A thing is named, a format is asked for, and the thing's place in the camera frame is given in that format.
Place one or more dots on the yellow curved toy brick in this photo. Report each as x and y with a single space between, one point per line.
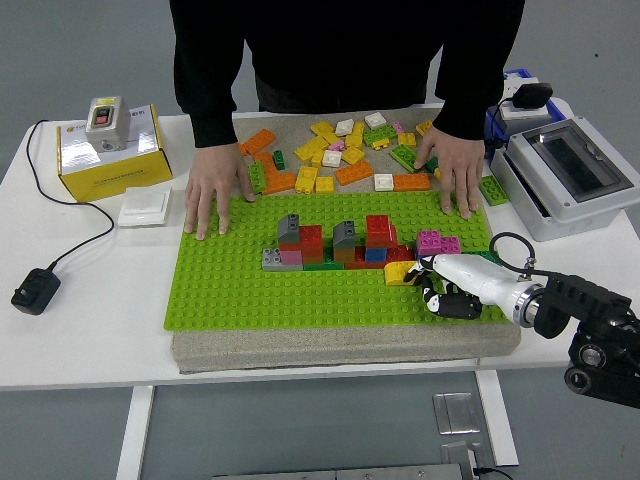
395 272

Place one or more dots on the yellow slope brick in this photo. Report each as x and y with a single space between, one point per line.
438 174

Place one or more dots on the dark orange brick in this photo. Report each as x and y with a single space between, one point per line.
312 258

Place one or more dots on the white square tile brick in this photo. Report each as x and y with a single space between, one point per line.
344 128
375 120
331 158
383 182

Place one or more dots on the blue plastic bin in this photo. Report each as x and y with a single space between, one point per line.
557 109

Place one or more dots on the white table leg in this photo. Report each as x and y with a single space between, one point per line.
134 435
495 415

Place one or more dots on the grey enclosure clear lid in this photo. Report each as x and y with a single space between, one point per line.
555 205

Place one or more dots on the small pink brick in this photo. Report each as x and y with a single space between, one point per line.
397 126
336 146

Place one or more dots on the dark green plate brick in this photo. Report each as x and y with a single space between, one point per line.
322 266

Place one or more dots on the person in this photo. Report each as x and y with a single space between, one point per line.
340 40

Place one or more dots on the green studded baseplate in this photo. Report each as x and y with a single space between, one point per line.
225 290

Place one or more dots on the grey switch box red button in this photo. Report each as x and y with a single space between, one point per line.
106 131

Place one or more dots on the long orange brick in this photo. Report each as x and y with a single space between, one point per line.
411 182
354 173
260 141

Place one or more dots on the white power socket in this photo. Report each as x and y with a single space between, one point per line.
525 114

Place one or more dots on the grey-brown foam mat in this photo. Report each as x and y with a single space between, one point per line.
300 350

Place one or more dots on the translucent yellow brick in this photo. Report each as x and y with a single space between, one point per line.
406 139

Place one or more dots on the long yellow brick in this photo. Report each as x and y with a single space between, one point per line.
309 149

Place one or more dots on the magenta brick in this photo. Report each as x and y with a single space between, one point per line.
429 241
450 246

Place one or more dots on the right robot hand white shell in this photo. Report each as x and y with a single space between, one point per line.
475 280

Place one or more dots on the small dark green brick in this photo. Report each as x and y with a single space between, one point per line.
279 160

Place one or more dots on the small yellow brick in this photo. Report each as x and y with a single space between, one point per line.
381 145

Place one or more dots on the blue brick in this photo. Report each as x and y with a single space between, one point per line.
375 255

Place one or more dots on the person's left hand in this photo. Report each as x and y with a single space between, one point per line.
455 155

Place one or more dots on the person's right hand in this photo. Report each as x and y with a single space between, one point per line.
216 170

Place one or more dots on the grey slope brick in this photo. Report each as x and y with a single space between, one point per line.
289 230
344 235

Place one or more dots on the tall red brick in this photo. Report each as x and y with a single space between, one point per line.
378 229

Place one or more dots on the person's right forearm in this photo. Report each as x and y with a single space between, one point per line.
211 120

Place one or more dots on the white wall switch panel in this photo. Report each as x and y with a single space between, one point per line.
144 207

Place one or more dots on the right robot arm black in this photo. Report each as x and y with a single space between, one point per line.
585 305

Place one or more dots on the grey metal bar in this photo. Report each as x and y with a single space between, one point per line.
340 472

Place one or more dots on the yellow white cardboard box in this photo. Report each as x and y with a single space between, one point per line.
115 177

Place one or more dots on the black power adapter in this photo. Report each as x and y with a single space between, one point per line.
35 292

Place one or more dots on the grey flat brick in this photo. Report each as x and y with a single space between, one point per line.
272 259

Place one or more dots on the person's left forearm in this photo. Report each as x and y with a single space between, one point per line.
462 115

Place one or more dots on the metal floor plate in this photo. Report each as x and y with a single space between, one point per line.
455 412
460 455

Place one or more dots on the low red brick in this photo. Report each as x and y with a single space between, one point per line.
400 254

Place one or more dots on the black plug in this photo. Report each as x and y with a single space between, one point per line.
534 95

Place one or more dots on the light green brick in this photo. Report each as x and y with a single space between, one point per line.
404 156
379 135
493 190
258 177

